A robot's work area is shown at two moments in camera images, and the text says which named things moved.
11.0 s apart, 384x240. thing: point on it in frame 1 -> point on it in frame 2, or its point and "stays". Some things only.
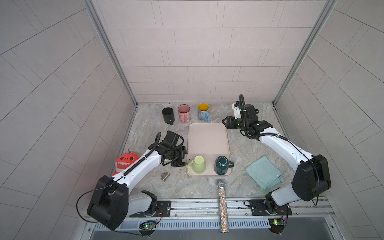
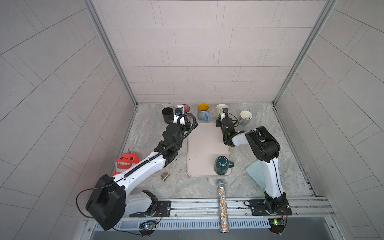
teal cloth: x=264 y=173 stays
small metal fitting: x=164 y=176 stays
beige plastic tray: x=209 y=140 stays
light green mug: x=198 y=165 -> x=219 y=107
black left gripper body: x=176 y=154 -> x=179 y=130
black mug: x=168 y=115 stays
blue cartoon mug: x=203 y=113 stays
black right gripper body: x=240 y=123 -> x=220 y=124
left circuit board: x=147 y=225 stays
